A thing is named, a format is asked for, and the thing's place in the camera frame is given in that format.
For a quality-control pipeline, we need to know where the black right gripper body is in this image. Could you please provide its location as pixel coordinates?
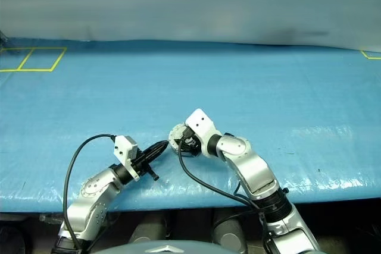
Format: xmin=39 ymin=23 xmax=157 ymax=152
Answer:
xmin=179 ymin=127 xmax=201 ymax=158

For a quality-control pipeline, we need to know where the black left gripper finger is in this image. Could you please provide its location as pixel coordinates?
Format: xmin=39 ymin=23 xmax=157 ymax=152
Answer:
xmin=142 ymin=140 xmax=169 ymax=158
xmin=146 ymin=145 xmax=168 ymax=164

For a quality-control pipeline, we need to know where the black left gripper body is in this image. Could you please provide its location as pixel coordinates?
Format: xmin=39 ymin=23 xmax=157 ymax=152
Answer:
xmin=132 ymin=154 xmax=159 ymax=181

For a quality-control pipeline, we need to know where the silver motor lid circuit board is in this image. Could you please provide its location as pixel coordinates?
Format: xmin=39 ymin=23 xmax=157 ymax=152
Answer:
xmin=168 ymin=123 xmax=191 ymax=148

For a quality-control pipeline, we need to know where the grey rounded cylinder shape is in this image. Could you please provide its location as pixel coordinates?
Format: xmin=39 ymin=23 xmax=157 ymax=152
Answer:
xmin=129 ymin=214 xmax=168 ymax=244
xmin=211 ymin=214 xmax=248 ymax=254

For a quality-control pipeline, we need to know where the grey robot torso with emblem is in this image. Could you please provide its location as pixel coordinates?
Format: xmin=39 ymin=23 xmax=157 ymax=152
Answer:
xmin=110 ymin=238 xmax=229 ymax=254

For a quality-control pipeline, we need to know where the yellow tape double rectangle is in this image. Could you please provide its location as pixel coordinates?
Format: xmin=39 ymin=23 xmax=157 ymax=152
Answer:
xmin=0 ymin=46 xmax=68 ymax=73

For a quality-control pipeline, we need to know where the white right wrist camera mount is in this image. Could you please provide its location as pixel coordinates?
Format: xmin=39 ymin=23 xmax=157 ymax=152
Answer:
xmin=185 ymin=108 xmax=223 ymax=157

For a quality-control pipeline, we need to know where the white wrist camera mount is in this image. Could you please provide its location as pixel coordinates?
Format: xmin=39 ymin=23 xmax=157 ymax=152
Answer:
xmin=185 ymin=108 xmax=223 ymax=157
xmin=114 ymin=135 xmax=141 ymax=181

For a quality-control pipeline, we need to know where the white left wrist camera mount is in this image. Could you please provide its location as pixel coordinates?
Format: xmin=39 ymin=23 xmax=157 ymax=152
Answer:
xmin=114 ymin=135 xmax=141 ymax=181

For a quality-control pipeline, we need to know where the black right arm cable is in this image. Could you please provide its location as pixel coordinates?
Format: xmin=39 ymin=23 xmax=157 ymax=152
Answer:
xmin=177 ymin=139 xmax=272 ymax=254

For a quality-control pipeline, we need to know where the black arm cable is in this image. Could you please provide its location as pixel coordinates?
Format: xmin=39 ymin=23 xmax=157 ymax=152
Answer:
xmin=63 ymin=134 xmax=117 ymax=252
xmin=177 ymin=139 xmax=272 ymax=254

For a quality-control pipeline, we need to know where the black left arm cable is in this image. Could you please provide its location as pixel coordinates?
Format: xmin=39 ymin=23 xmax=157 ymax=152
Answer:
xmin=63 ymin=134 xmax=117 ymax=252

